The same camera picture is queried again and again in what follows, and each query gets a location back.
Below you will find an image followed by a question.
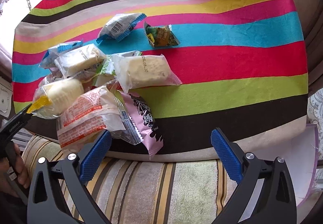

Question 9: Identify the white cabinet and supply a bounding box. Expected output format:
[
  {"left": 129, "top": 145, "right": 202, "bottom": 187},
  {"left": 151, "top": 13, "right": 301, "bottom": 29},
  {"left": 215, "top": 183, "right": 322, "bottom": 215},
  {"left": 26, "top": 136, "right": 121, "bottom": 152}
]
[{"left": 0, "top": 77, "right": 13, "bottom": 118}]

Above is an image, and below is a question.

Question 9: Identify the colourful striped tablecloth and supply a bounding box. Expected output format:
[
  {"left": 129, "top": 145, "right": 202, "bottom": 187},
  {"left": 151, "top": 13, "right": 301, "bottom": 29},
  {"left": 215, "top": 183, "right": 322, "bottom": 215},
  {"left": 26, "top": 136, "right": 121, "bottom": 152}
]
[{"left": 13, "top": 0, "right": 308, "bottom": 162}]

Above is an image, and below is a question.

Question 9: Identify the green lemon snack packet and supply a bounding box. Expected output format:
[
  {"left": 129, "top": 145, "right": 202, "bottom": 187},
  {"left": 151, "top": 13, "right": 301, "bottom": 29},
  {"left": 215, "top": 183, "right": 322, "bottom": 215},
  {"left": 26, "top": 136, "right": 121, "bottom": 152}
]
[{"left": 92, "top": 50, "right": 142, "bottom": 87}]

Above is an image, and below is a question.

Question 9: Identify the yellow bun packet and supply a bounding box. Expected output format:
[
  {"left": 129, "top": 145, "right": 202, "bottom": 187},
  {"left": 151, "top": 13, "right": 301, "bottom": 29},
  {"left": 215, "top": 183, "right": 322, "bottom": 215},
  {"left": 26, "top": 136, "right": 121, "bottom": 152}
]
[{"left": 27, "top": 78, "right": 84, "bottom": 119}]

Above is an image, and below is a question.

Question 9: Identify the green yellow snack packet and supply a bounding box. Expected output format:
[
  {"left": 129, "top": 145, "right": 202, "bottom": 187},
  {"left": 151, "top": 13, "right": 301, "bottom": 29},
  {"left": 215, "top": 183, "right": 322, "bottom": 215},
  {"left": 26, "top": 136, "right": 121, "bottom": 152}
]
[{"left": 144, "top": 22, "right": 180, "bottom": 48}]

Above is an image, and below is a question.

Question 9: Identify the white cake clear packet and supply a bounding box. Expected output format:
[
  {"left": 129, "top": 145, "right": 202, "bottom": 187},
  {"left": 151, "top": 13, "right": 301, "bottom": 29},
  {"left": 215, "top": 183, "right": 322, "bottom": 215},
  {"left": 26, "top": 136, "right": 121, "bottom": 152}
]
[{"left": 54, "top": 43, "right": 106, "bottom": 78}]

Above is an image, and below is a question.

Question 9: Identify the striped towel seat cover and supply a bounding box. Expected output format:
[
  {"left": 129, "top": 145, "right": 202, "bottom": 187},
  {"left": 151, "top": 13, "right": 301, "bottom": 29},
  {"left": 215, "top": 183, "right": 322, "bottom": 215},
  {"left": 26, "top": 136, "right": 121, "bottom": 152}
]
[{"left": 21, "top": 134, "right": 240, "bottom": 224}]

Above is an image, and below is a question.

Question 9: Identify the orange printed bread package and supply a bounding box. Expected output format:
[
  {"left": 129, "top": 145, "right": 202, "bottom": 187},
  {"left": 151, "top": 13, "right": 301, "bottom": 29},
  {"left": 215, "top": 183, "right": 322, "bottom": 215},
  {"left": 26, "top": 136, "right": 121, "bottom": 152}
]
[{"left": 56, "top": 85, "right": 145, "bottom": 151}]

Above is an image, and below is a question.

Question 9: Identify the blue edged barcode packet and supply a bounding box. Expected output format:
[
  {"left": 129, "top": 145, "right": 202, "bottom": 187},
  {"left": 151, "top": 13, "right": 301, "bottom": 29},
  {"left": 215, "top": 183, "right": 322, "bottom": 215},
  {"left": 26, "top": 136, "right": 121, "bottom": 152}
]
[{"left": 96, "top": 13, "right": 147, "bottom": 43}]

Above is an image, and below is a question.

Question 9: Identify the blue edged silver packet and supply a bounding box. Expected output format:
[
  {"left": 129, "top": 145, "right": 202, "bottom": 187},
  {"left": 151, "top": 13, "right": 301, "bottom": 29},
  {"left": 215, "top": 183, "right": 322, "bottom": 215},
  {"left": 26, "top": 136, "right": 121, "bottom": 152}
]
[{"left": 38, "top": 40, "right": 83, "bottom": 69}]

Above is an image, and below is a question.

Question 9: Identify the pink black snack packet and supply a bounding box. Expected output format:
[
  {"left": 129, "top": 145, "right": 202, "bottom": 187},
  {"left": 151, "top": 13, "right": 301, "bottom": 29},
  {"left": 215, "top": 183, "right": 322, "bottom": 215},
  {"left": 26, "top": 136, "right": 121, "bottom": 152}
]
[{"left": 121, "top": 92, "right": 163, "bottom": 159}]

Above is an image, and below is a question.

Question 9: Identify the white purple storage box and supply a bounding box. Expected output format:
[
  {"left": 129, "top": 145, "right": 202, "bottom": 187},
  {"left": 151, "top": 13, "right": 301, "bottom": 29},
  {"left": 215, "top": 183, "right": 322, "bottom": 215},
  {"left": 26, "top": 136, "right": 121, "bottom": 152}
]
[{"left": 242, "top": 122, "right": 320, "bottom": 222}]

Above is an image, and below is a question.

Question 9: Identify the person's left hand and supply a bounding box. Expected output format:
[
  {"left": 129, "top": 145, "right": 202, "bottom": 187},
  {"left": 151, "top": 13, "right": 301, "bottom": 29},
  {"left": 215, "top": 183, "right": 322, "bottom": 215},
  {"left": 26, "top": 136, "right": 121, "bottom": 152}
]
[{"left": 0, "top": 142, "right": 31, "bottom": 198}]

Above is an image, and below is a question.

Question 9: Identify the white bun clear packet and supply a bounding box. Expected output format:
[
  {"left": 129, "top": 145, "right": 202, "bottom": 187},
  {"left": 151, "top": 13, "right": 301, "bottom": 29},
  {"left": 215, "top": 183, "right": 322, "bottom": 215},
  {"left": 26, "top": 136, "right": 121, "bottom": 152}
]
[{"left": 112, "top": 54, "right": 182, "bottom": 93}]

